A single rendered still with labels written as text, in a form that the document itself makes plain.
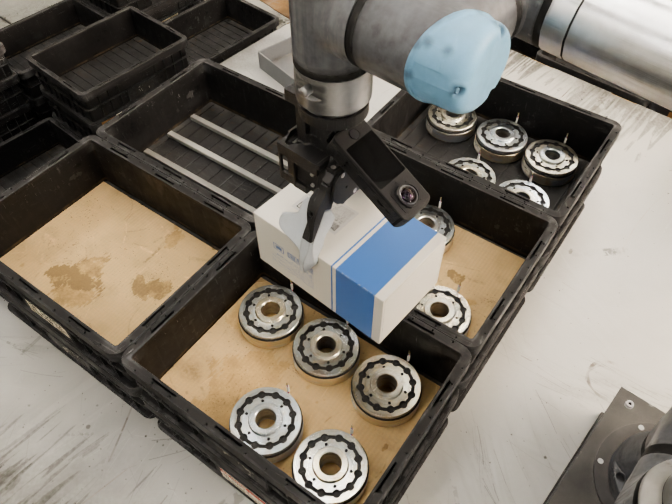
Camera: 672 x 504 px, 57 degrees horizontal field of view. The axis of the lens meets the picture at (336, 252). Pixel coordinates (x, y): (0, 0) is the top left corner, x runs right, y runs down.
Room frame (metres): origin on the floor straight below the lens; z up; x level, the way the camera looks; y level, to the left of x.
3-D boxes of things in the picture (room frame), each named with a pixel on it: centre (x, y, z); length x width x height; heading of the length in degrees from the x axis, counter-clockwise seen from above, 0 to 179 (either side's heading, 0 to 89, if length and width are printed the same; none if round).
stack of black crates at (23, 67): (1.95, 1.01, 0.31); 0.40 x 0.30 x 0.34; 139
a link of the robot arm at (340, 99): (0.50, 0.00, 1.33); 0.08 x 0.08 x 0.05
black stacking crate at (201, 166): (0.90, 0.21, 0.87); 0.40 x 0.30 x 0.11; 54
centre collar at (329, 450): (0.30, 0.01, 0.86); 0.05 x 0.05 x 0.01
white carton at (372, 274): (0.48, -0.01, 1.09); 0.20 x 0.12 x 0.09; 49
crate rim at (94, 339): (0.65, 0.38, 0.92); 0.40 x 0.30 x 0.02; 54
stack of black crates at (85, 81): (1.69, 0.71, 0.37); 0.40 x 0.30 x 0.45; 139
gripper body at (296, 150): (0.50, 0.01, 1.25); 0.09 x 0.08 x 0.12; 49
